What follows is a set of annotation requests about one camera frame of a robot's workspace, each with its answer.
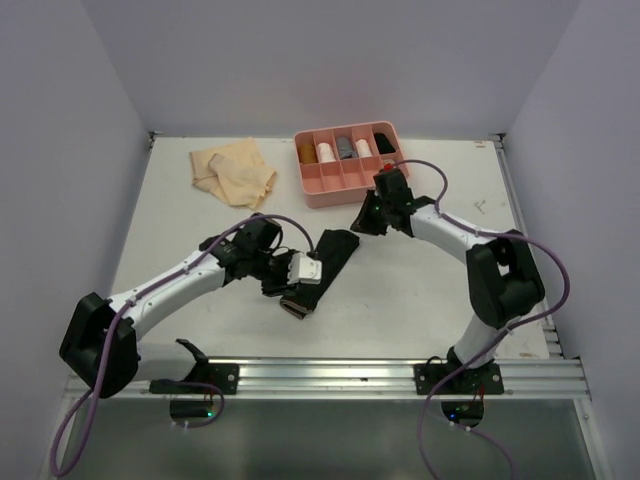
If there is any black underwear orange trim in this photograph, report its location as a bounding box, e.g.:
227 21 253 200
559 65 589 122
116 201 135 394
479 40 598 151
279 229 360 319

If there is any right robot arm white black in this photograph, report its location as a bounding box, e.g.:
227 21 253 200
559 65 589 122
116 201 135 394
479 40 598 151
351 167 545 393

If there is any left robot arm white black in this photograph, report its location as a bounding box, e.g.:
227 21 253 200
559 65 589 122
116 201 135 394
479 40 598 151
59 214 303 399

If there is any black rolled underwear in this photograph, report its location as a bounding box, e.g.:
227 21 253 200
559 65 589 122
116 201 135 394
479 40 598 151
373 132 397 155

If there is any grey rolled underwear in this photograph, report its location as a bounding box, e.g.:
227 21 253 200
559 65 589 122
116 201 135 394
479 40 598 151
336 136 358 160

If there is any beige underwear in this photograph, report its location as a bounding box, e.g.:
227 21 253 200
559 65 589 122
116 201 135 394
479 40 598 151
189 138 277 211

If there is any brown rolled underwear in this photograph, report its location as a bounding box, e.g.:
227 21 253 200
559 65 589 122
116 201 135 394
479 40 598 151
298 143 318 165

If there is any pink divided organizer tray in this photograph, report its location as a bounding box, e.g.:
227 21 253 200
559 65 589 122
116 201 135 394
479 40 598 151
294 121 404 209

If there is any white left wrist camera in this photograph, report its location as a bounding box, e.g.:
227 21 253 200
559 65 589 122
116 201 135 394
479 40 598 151
287 252 323 285

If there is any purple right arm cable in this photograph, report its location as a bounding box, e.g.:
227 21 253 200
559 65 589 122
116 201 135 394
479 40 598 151
392 159 572 480

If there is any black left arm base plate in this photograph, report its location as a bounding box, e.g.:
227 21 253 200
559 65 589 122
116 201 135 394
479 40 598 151
149 339 240 395

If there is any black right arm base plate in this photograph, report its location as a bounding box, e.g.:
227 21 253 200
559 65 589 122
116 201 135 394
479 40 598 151
413 354 505 396

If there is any aluminium table frame rail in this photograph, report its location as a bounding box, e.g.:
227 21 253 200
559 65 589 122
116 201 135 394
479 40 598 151
113 137 588 400

